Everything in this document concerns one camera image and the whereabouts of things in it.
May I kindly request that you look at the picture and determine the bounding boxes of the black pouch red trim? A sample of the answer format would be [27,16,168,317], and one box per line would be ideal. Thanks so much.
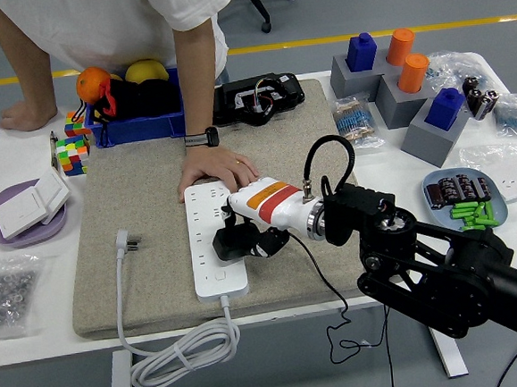
[70,72,183,128]

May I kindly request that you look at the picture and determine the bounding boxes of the bag of metal nuts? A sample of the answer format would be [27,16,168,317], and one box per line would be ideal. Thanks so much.
[0,250,58,341]

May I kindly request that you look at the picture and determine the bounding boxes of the white power strip with cord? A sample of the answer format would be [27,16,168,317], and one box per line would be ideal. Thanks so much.
[105,180,260,387]

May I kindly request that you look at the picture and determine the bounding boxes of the white wall switch panel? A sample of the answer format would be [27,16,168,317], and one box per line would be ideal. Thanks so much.
[0,185,51,240]
[31,165,73,225]

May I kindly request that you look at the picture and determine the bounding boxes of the grey square block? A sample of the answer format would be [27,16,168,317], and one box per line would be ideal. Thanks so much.
[373,72,439,131]
[396,96,476,171]
[328,50,395,106]

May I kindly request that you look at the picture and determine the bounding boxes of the black plug with cord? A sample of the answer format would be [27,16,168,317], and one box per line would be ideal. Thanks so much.
[210,209,396,387]

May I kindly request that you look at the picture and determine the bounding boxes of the blue plastic bin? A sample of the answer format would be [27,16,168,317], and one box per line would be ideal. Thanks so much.
[80,66,188,149]

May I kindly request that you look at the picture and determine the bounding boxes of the purple plate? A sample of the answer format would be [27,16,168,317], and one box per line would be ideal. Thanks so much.
[0,175,71,249]

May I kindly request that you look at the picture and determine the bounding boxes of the small colourful puzzle cube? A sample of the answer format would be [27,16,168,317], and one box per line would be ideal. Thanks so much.
[63,108,94,138]

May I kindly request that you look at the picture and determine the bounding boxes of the bag of striped resistors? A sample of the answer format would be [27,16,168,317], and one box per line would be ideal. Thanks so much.
[329,93,388,153]

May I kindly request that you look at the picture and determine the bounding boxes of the blue square peg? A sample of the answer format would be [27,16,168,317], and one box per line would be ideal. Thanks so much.
[423,86,470,134]
[344,31,380,73]

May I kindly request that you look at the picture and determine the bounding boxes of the yellow lemon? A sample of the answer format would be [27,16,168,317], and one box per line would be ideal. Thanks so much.
[122,56,170,84]

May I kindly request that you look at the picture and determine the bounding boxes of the person's right hand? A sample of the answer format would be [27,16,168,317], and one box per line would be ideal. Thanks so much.
[0,97,61,134]

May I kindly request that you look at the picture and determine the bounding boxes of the large colourful puzzle cube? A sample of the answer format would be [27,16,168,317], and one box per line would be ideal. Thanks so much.
[55,133,95,178]

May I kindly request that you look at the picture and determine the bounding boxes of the black electronic device with wires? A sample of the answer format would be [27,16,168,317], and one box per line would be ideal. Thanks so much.
[208,71,307,130]

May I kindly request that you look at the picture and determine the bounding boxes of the orange fruit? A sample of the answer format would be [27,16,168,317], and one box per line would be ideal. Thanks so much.
[74,64,114,105]

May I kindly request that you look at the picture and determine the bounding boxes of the light blue plate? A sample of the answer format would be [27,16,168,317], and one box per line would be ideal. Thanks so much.
[420,164,512,240]

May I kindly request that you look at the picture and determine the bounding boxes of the black wristwatch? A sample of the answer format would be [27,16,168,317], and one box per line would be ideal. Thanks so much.
[182,125,221,151]

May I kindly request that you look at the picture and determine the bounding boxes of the white wall socket panel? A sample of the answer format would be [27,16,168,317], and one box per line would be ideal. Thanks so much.
[490,164,517,203]

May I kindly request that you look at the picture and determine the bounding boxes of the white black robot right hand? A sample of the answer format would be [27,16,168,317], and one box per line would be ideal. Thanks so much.
[218,173,321,263]

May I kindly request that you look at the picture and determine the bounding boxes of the silver pen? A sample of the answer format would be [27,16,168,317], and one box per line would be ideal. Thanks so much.
[47,130,62,169]

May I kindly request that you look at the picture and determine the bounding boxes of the person's left hand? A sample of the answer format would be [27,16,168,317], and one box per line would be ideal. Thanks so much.
[173,141,263,205]

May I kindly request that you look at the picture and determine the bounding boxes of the black office chair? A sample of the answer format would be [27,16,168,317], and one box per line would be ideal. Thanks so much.
[238,0,301,36]

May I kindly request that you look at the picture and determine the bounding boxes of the black capacitor silver top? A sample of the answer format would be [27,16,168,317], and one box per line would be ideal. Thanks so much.
[467,88,488,120]
[472,88,503,122]
[462,76,484,97]

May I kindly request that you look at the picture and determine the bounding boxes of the orange cylinder peg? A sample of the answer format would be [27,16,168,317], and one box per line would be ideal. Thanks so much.
[383,27,419,68]
[395,52,433,96]

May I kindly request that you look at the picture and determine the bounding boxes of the grey-brown mat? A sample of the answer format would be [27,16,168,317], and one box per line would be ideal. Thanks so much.
[55,75,377,342]

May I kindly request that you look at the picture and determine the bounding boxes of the white table leg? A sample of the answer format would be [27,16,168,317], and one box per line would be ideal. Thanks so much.
[104,349,136,387]
[428,320,470,379]

